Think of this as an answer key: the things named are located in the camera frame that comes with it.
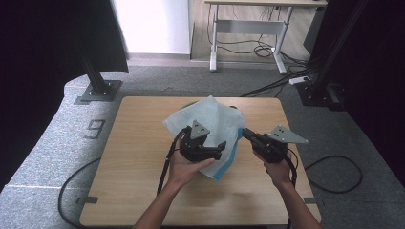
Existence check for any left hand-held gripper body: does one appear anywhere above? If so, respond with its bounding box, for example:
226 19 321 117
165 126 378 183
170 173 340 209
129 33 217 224
180 119 219 163

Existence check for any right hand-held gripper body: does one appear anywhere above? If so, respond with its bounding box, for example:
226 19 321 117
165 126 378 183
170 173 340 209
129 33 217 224
251 124 309 164

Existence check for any light blue cloth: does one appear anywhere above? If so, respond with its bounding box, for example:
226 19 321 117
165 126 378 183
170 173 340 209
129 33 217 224
162 94 247 182

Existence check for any person's left hand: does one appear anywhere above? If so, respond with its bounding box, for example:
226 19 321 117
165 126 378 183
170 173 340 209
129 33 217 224
166 141 216 189

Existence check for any person's right hand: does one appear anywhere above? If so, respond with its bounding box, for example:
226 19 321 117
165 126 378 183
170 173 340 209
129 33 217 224
254 152 295 189

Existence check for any white power strip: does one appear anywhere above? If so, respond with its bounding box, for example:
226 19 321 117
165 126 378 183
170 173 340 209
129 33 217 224
288 75 311 86

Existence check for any black metal stand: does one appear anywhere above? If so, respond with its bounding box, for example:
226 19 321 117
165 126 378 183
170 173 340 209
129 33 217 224
75 47 123 103
295 0 372 109

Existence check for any black curtain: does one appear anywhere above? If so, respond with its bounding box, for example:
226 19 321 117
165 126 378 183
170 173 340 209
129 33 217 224
0 0 129 192
304 0 405 179

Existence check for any white panel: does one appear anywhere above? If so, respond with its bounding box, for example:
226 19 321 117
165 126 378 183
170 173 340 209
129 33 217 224
112 0 193 55

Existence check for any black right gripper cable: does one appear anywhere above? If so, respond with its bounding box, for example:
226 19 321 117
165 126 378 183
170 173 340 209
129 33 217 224
285 147 299 229

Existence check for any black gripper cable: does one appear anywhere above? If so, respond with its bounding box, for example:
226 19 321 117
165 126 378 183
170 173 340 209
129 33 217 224
285 147 299 229
156 126 192 196

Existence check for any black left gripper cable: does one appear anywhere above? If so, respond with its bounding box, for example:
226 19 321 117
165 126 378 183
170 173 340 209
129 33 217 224
156 126 192 196

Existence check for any black floor cable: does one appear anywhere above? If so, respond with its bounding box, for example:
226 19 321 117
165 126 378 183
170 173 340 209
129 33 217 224
304 155 364 195
57 156 103 229

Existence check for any white desk frame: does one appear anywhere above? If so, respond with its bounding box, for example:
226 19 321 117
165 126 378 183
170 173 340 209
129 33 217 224
203 0 329 75

